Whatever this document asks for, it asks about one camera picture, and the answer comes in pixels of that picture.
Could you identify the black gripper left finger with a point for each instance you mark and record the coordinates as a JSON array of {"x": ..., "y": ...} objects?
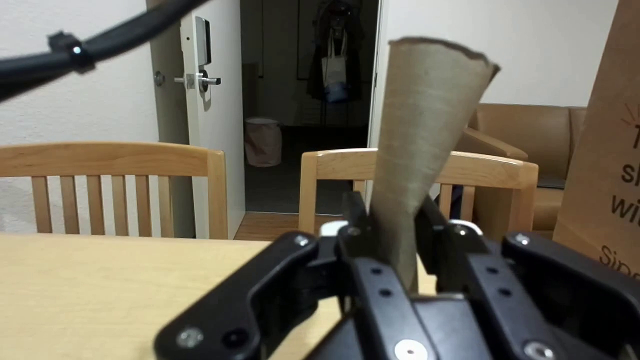
[{"x": 266, "y": 287}]

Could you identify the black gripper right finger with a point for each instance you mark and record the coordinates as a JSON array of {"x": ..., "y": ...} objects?
[{"x": 567, "y": 293}]

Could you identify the brown cardboard tube roll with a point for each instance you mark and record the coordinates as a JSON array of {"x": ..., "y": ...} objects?
[{"x": 426, "y": 133}]

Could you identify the brown paper shopping bag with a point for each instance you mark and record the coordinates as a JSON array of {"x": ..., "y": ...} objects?
[{"x": 601, "y": 166}]

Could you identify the light wooden chair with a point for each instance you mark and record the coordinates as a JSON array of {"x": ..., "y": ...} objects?
[
  {"x": 101, "y": 161},
  {"x": 332, "y": 166}
]

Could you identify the white entrance door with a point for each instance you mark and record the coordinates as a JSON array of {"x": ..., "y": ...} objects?
[{"x": 227, "y": 152}]

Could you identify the beige laundry basket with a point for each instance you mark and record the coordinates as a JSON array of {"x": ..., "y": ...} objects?
[{"x": 262, "y": 142}]

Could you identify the brown sofa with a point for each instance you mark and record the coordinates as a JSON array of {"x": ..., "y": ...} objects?
[{"x": 527, "y": 131}]

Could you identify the silver door lever lock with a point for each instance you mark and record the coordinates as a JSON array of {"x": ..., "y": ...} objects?
[{"x": 203, "y": 81}]

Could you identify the white tote bag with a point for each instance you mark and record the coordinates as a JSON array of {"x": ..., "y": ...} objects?
[{"x": 335, "y": 76}]

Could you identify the dark hanging coat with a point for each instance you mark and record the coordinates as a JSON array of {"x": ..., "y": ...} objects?
[{"x": 343, "y": 16}]

